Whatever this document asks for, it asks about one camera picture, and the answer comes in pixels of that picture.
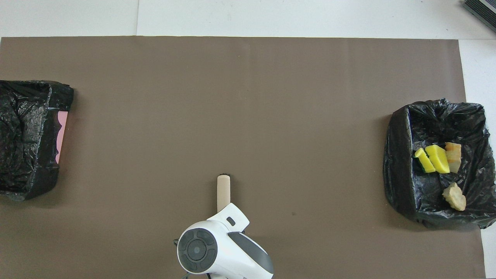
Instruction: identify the wavy yellow sponge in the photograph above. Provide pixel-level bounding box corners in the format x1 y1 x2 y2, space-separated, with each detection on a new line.
425 144 451 174

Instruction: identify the brown table mat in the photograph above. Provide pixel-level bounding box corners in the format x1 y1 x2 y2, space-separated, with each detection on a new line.
0 36 487 279

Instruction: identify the round pale bread chunk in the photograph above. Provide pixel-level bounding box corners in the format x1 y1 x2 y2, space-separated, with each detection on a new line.
442 183 467 212

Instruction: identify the yellow and green sponge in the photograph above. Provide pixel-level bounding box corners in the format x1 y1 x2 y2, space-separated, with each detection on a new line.
414 147 437 174

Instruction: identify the pink plastic bin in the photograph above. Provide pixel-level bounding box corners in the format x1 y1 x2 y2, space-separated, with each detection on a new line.
55 111 69 164

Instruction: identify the long pale bread chunk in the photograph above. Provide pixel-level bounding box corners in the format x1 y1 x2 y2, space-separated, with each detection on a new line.
444 142 463 173

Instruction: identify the dark ribbed device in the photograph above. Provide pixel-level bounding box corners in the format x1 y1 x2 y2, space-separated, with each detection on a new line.
462 0 496 33

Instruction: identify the beige brush with black bristles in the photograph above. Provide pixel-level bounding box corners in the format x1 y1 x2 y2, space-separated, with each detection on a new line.
217 174 232 213

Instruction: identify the black trash bag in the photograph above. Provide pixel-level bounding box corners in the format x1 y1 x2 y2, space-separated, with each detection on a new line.
0 80 74 202
383 98 496 229

